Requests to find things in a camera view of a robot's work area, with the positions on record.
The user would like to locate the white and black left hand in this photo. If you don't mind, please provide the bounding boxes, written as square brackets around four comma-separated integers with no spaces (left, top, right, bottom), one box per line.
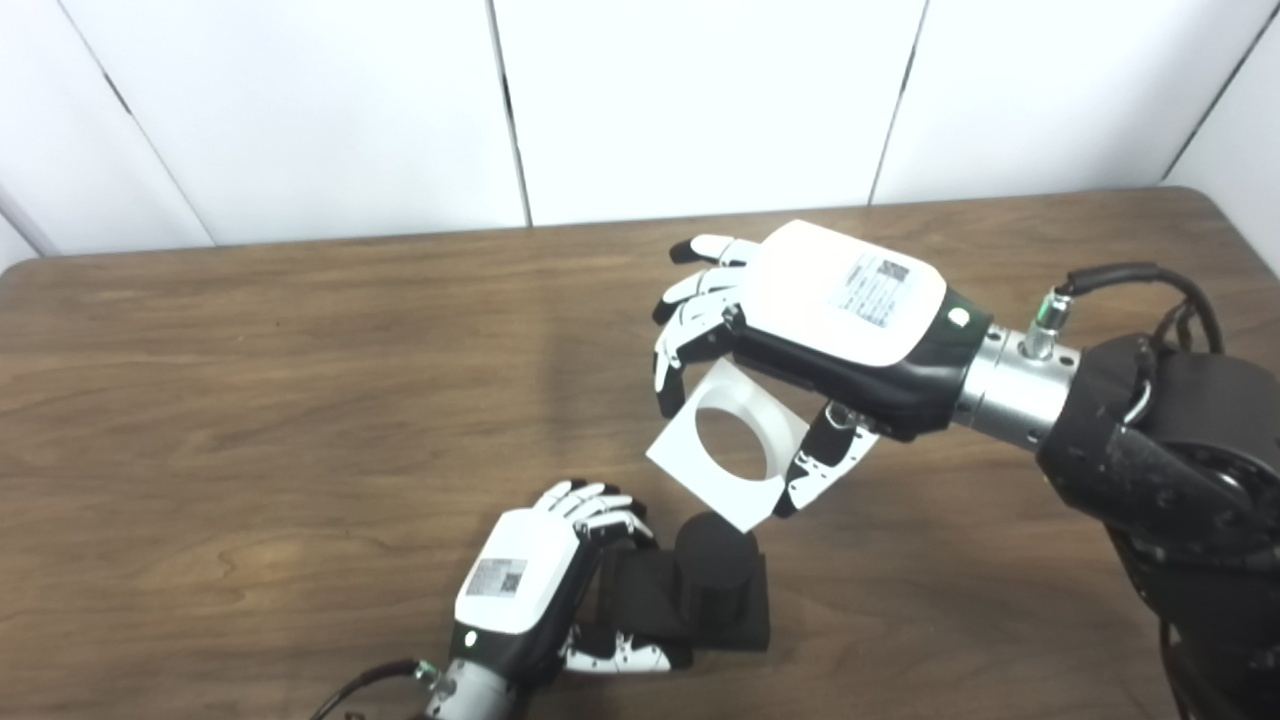
[447,480,693,691]

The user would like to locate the white and black right hand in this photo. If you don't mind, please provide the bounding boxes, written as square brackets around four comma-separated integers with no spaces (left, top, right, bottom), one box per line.
[652,220,994,519]

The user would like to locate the black peg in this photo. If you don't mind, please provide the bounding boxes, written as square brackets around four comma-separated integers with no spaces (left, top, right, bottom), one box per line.
[597,512,772,653]

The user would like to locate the white square piece with hole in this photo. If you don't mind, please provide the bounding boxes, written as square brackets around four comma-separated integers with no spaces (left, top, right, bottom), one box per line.
[646,360,811,534]

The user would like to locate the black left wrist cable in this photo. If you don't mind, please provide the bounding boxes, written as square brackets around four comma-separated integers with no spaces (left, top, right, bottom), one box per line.
[310,658,443,720]

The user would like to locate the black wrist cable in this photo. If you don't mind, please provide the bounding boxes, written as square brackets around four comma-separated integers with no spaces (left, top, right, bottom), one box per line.
[1040,262,1226,353]
[310,658,443,720]

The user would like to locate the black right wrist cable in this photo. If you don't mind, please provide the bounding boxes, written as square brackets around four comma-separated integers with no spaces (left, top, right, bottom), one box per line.
[1040,262,1226,353]

